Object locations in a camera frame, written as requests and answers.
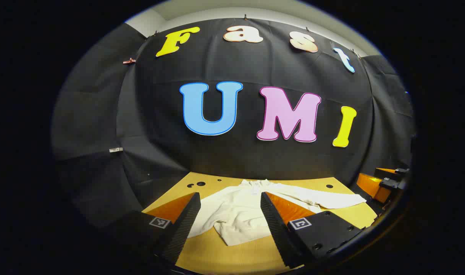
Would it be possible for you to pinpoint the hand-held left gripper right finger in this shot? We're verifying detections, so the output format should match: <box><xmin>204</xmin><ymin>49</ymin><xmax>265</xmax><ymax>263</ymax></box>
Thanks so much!
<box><xmin>260</xmin><ymin>192</ymin><xmax>365</xmax><ymax>269</ymax></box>

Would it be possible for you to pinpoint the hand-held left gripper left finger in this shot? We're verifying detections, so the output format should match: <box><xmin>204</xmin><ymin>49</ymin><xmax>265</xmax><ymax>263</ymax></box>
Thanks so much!
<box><xmin>103</xmin><ymin>192</ymin><xmax>201</xmax><ymax>265</ymax></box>

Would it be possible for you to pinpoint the cream zip-neck sweater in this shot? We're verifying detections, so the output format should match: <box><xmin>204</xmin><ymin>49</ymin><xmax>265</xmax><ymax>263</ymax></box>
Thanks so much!
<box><xmin>187</xmin><ymin>179</ymin><xmax>367</xmax><ymax>246</ymax></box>

